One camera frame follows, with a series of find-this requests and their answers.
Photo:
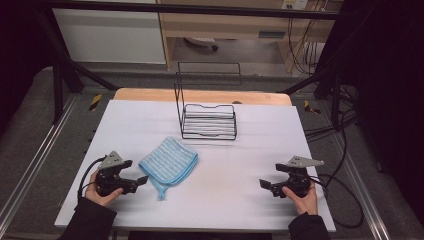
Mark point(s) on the yellow black tape strip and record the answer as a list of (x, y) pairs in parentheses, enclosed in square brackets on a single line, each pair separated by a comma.
[(310, 107), (95, 101)]

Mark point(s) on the white table cover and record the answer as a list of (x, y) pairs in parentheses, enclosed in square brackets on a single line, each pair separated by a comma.
[(216, 200)]

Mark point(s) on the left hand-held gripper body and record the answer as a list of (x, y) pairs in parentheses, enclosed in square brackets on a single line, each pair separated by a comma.
[(108, 173)]

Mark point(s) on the black metal frame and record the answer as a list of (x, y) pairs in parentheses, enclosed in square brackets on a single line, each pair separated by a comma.
[(200, 9)]

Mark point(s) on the white cabinet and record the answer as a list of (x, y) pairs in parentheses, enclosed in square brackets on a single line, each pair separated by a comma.
[(110, 36)]

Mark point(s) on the aluminium floor rail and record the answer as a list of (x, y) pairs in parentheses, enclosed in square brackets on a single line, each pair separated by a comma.
[(36, 156), (361, 186)]

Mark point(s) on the blue striped cloth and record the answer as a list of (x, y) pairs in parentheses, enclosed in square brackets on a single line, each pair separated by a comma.
[(168, 163)]

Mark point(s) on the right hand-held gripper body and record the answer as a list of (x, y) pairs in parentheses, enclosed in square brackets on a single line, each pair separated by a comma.
[(298, 176)]

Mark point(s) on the light wooden desk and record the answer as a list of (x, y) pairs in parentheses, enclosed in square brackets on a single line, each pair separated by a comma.
[(226, 25)]

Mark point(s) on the person's right hand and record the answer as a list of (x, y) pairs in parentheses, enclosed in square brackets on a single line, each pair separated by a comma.
[(305, 201)]

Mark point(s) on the person's left hand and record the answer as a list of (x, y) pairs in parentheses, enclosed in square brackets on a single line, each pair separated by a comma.
[(100, 196)]

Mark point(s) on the white wall socket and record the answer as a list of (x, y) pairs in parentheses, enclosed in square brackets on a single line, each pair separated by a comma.
[(295, 4)]

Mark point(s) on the office chair base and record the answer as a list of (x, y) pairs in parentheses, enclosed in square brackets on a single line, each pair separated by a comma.
[(201, 41)]

